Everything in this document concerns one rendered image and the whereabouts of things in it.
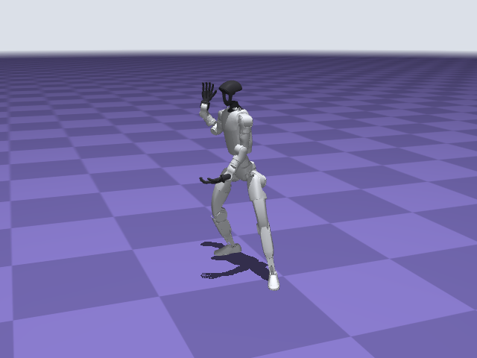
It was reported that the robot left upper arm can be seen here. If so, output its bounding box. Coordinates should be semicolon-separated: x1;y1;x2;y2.
234;113;253;155

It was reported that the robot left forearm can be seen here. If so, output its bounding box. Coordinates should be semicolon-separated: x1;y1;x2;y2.
224;147;247;181

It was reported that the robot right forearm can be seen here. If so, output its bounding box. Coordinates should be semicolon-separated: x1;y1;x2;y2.
199;103;217;126

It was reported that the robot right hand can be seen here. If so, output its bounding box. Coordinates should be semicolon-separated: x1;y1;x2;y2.
200;82;217;110

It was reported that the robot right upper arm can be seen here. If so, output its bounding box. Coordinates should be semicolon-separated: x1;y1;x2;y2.
210;110;223;135

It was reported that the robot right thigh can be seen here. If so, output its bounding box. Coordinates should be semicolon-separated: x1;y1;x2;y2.
212;168;239;222

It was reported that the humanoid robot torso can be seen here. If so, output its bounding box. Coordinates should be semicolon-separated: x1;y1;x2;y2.
221;106;256;181

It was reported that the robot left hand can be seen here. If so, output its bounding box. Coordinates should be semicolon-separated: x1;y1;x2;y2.
200;174;231;184

